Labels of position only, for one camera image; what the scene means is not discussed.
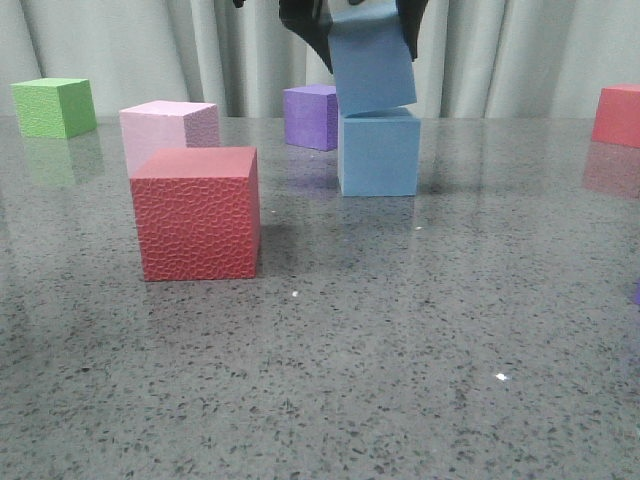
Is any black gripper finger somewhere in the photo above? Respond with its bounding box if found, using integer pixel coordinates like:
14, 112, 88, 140
279, 0, 333, 73
395, 0, 428, 61

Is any light blue foam cube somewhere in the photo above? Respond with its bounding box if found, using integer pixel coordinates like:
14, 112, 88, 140
338, 107, 421, 197

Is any grey-green curtain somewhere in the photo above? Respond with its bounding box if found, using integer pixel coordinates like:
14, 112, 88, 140
1, 1, 639, 118

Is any purple foam cube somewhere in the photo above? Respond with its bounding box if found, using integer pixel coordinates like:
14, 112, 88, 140
283, 84, 338, 151

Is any pink foam cube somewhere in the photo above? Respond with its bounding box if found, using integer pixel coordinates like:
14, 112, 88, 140
119, 100, 220, 176

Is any large red textured cube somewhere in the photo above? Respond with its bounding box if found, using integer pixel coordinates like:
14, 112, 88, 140
130, 146, 260, 281

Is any red foam cube far right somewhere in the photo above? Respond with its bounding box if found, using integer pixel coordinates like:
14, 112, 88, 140
591, 84, 640, 148

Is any green foam cube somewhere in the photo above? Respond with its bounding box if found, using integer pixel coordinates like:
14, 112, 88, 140
11, 78, 97, 139

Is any purple cube at right edge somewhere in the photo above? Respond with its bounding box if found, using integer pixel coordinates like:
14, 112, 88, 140
633, 280, 640, 305

